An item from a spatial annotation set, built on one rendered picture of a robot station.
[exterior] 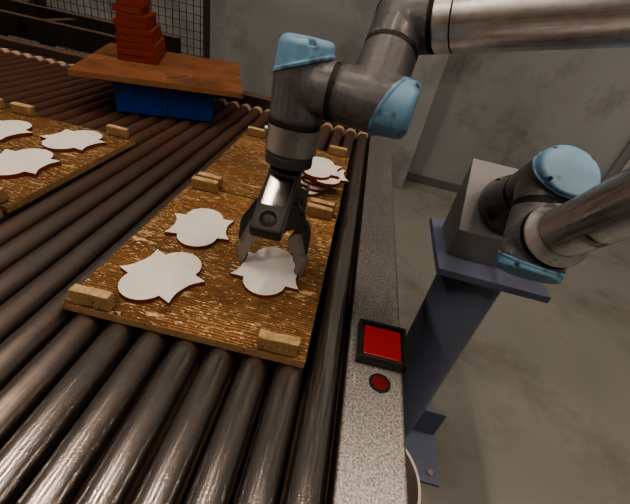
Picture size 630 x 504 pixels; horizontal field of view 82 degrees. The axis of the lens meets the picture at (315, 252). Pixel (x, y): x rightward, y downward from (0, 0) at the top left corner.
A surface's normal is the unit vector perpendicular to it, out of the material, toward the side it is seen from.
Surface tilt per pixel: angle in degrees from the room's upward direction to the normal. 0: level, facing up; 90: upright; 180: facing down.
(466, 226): 44
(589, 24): 110
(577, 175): 36
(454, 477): 0
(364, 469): 0
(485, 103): 90
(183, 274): 0
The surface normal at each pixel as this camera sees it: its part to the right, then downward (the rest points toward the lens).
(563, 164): 0.04, -0.32
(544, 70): -0.19, 0.54
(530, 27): -0.48, 0.70
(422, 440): 0.18, -0.80
